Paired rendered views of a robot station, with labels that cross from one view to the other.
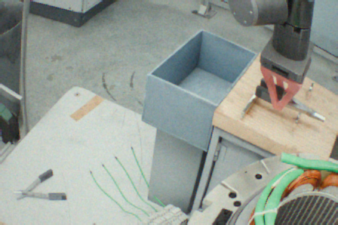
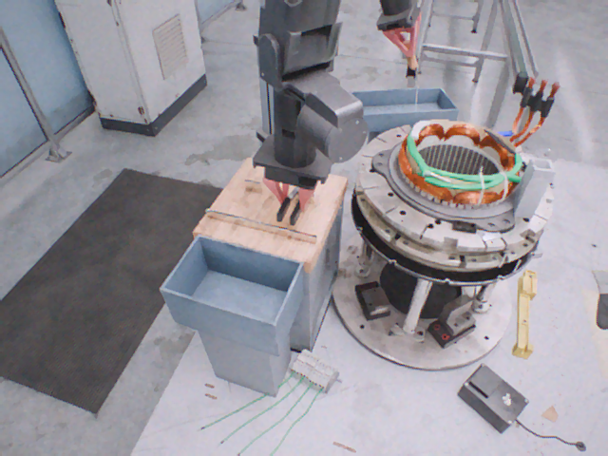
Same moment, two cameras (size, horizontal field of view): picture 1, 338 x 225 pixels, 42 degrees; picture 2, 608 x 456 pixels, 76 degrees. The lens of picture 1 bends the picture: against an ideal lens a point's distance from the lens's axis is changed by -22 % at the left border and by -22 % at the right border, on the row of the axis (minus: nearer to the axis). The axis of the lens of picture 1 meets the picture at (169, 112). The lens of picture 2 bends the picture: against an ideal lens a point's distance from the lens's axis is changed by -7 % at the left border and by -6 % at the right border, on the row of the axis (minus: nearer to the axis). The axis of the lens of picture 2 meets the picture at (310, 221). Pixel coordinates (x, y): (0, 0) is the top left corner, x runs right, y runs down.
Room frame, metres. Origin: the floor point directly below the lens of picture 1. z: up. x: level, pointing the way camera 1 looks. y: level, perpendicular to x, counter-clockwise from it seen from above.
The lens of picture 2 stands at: (0.60, 0.31, 1.51)
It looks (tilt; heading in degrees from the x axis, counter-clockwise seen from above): 45 degrees down; 264
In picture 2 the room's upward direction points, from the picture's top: straight up
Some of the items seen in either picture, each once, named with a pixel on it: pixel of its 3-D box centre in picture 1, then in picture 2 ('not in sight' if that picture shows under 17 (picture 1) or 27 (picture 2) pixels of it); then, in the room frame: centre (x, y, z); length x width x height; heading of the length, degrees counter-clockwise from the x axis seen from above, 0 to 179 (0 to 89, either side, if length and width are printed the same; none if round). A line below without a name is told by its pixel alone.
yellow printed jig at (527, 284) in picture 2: not in sight; (526, 308); (0.10, -0.10, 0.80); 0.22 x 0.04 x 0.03; 61
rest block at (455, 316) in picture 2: not in sight; (460, 314); (0.27, -0.08, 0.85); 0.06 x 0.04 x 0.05; 22
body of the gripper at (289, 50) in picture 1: (291, 38); (295, 142); (0.57, -0.15, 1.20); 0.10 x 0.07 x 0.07; 156
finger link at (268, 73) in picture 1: (284, 78); (295, 183); (0.57, -0.15, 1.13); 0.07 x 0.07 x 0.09; 66
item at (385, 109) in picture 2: not in sight; (389, 152); (0.32, -0.50, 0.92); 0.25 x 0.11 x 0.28; 2
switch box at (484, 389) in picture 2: not in sight; (492, 396); (0.25, 0.07, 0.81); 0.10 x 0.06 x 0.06; 125
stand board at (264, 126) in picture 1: (292, 111); (275, 208); (0.60, -0.19, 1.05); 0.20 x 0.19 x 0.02; 66
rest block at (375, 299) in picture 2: not in sight; (375, 299); (0.42, -0.15, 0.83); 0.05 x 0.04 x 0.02; 98
